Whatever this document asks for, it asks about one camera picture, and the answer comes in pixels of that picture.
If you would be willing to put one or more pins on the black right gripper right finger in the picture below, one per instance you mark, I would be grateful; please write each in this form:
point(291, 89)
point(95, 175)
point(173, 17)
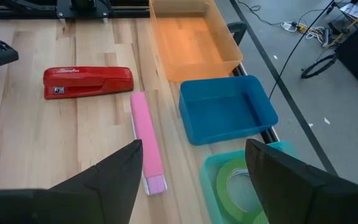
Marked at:
point(291, 193)

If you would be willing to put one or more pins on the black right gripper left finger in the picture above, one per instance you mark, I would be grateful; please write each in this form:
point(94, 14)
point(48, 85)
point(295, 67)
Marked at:
point(104, 193)

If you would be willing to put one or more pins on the green masking tape roll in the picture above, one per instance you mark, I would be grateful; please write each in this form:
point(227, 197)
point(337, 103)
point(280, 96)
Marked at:
point(224, 186)

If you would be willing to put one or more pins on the pink stapler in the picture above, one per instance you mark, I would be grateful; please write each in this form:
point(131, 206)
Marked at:
point(145, 133)

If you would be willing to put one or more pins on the red stapler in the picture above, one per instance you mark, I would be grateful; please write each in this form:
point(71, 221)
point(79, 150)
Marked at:
point(85, 81)

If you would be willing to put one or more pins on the teal translucent plastic bin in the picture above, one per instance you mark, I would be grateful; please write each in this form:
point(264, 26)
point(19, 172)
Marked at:
point(208, 189)

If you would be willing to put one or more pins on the blue plastic bin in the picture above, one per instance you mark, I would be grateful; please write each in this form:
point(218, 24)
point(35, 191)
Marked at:
point(225, 118)

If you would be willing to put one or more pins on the white power strip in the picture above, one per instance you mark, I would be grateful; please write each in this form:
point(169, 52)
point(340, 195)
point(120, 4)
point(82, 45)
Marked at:
point(288, 26)

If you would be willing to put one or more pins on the orange translucent plastic bin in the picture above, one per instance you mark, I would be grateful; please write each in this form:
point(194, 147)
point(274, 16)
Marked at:
point(194, 46)

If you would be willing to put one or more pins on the black frame rail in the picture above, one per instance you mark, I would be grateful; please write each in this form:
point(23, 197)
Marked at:
point(129, 12)

